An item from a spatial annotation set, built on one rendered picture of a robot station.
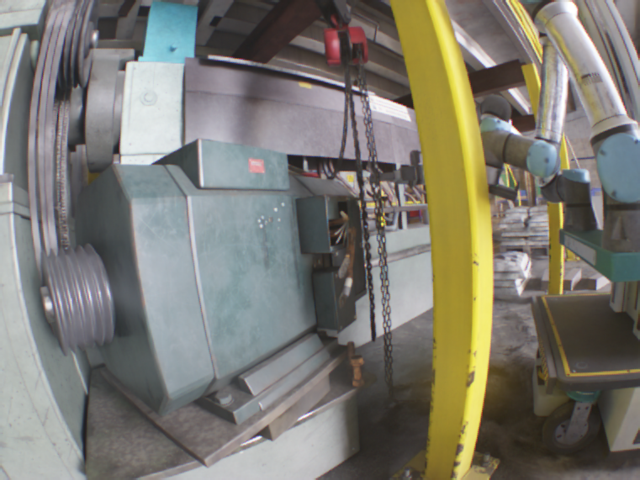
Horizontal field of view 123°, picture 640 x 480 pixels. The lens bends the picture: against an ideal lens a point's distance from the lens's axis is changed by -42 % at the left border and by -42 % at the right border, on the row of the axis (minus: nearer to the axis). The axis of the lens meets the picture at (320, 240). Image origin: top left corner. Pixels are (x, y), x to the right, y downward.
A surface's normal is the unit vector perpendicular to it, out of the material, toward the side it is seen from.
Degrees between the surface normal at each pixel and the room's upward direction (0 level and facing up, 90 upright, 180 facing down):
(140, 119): 90
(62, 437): 90
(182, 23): 90
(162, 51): 90
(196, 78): 78
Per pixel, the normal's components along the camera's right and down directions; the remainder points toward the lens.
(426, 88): -0.78, 0.12
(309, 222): -0.53, 0.11
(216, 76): 0.59, -0.22
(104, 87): 0.62, 0.02
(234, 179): 0.84, -0.05
